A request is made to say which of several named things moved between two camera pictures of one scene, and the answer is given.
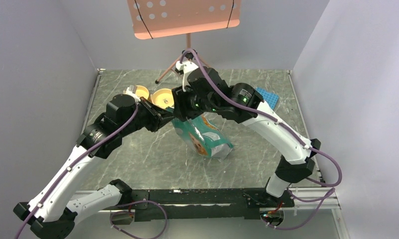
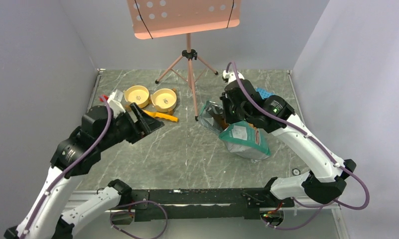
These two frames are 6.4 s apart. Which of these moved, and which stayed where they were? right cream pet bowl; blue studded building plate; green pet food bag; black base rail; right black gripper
Moved: green pet food bag; right black gripper
Stayed: blue studded building plate; right cream pet bowl; black base rail
